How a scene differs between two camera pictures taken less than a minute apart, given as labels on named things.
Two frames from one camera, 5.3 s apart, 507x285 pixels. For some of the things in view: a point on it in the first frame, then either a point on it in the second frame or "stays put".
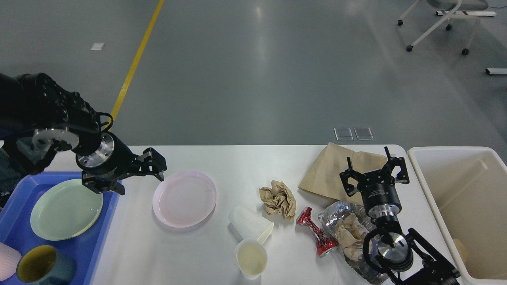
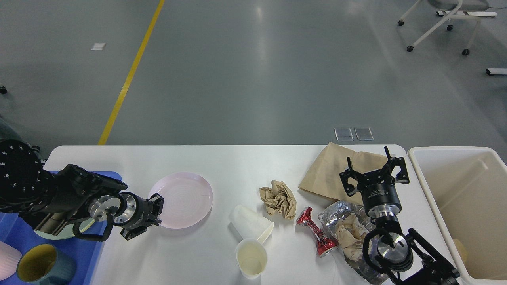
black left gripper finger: x=99 y=185 → x=128 y=234
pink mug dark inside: x=9 y=257 stays put
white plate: x=185 y=199 stays put
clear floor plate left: x=343 y=133 stays put
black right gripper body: x=381 y=200 stays put
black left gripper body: x=113 y=158 → x=134 y=212
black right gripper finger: x=403 y=177 stays put
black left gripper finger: x=151 y=162 → x=158 y=201
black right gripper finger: x=350 y=188 stays put
